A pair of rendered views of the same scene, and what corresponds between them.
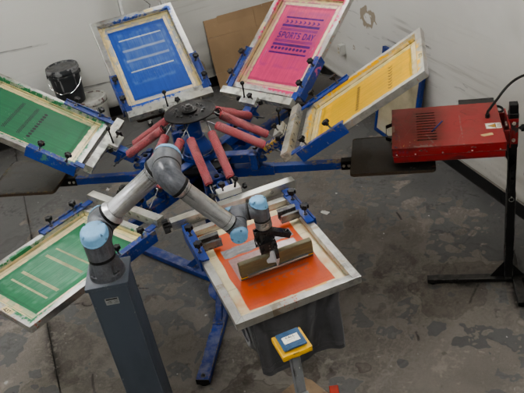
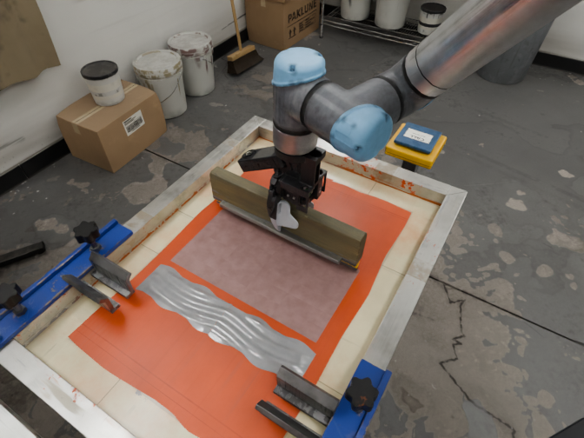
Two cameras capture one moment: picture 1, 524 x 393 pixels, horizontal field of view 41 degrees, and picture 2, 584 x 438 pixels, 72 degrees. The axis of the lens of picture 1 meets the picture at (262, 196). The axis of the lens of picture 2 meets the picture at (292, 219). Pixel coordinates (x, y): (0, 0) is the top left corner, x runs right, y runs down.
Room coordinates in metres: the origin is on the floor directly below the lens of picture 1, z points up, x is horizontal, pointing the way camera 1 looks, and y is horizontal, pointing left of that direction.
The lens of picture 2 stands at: (2.94, 0.42, 1.62)
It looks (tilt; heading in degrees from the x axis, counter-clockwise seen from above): 47 degrees down; 227
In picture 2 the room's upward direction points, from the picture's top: straight up
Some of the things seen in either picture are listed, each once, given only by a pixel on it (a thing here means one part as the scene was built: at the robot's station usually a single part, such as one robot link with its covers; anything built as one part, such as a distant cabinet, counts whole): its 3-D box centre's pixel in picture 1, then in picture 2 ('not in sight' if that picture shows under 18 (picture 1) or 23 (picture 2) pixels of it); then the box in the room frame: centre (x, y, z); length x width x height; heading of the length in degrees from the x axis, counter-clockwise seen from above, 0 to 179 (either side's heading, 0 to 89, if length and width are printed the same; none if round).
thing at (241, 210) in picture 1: (237, 216); (355, 117); (2.54, 0.12, 1.29); 0.11 x 0.11 x 0.08; 89
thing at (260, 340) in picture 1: (298, 329); not in sight; (2.38, -0.05, 0.74); 0.45 x 0.03 x 0.43; 106
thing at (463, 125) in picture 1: (448, 132); not in sight; (3.32, -1.06, 1.06); 0.61 x 0.46 x 0.12; 76
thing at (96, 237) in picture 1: (97, 240); not in sight; (2.45, 0.71, 1.37); 0.13 x 0.12 x 0.14; 179
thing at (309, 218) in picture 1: (299, 210); (66, 286); (2.97, -0.17, 0.97); 0.30 x 0.05 x 0.07; 16
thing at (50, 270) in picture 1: (79, 232); not in sight; (3.03, 0.95, 1.05); 1.08 x 0.61 x 0.23; 136
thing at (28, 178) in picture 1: (99, 177); not in sight; (3.84, 0.96, 0.91); 1.34 x 0.40 x 0.08; 76
